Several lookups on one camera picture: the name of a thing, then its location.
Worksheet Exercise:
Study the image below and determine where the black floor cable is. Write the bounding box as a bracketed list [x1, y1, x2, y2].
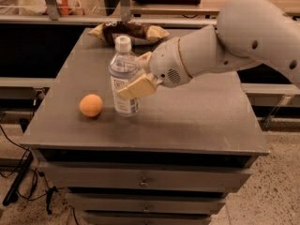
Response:
[0, 124, 59, 202]

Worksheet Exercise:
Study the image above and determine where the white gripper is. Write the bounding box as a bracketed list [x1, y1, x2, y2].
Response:
[116, 37, 191, 99]

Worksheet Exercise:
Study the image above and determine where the bottom grey drawer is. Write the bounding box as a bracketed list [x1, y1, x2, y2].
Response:
[82, 212, 211, 225]

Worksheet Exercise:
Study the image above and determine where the black tripod leg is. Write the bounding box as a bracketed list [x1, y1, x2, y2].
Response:
[2, 154, 33, 206]

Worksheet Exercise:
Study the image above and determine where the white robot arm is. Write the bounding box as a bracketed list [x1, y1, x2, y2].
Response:
[116, 0, 300, 99]

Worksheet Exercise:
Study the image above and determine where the middle grey drawer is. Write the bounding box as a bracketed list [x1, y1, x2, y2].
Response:
[66, 193, 225, 215]

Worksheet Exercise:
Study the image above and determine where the grey drawer cabinet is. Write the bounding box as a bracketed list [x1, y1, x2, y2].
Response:
[20, 27, 271, 225]

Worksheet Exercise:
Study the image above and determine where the orange white plastic bag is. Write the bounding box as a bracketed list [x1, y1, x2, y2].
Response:
[19, 0, 84, 16]

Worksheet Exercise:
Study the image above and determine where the brown chip bag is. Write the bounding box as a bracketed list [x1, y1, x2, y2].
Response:
[88, 22, 170, 45]

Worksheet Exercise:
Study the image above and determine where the top grey drawer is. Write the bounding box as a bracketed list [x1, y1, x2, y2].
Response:
[39, 162, 250, 193]

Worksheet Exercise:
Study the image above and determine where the orange fruit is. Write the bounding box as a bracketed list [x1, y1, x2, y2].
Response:
[80, 94, 103, 117]

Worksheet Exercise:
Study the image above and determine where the grey drawer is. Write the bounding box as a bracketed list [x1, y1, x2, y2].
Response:
[39, 162, 250, 193]
[66, 193, 225, 215]
[82, 212, 211, 225]

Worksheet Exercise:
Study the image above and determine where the clear plastic water bottle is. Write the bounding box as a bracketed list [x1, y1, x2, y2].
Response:
[109, 36, 140, 116]

